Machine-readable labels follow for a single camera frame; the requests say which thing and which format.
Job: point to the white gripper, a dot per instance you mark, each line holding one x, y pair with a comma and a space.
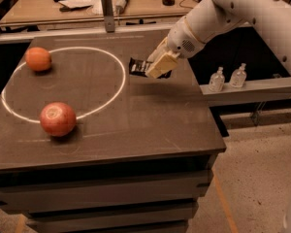
180, 39

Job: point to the rxbar chocolate dark wrapper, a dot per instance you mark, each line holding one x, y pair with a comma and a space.
138, 68

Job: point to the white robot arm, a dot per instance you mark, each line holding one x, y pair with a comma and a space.
271, 19

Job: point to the red apple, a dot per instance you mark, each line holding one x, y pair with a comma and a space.
58, 119

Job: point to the left clear plastic bottle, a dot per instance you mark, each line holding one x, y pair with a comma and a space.
217, 80

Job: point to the clear plastic bottle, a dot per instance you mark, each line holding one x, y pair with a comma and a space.
217, 80
238, 77

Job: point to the grey caulk tube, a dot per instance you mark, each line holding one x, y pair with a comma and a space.
120, 6

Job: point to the right clear plastic bottle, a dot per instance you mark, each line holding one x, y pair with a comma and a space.
238, 77

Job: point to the white paper sheets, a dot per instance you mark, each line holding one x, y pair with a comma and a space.
75, 4

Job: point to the grey metal shelf ledge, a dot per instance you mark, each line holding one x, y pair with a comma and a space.
251, 92

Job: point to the orange fruit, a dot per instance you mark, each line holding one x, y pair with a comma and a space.
38, 59

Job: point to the left metal post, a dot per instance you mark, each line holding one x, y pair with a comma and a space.
107, 7

